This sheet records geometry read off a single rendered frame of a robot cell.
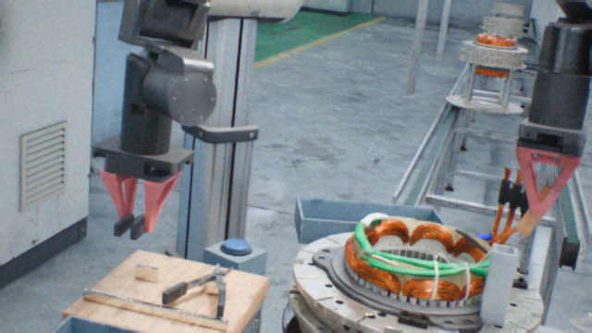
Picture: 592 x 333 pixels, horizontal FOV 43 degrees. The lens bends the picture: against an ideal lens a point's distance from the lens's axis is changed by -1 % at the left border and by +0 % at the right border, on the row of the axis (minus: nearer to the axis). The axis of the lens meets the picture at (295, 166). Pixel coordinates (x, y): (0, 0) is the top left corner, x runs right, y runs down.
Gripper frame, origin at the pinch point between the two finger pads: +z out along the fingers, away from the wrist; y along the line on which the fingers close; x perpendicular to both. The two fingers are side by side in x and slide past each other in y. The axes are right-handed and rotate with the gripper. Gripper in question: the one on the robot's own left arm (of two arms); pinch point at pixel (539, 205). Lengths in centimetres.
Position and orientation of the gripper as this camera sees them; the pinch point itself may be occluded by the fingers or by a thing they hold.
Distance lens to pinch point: 87.8
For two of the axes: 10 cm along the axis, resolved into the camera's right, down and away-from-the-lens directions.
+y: 3.7, -1.4, 9.2
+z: -1.2, 9.7, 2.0
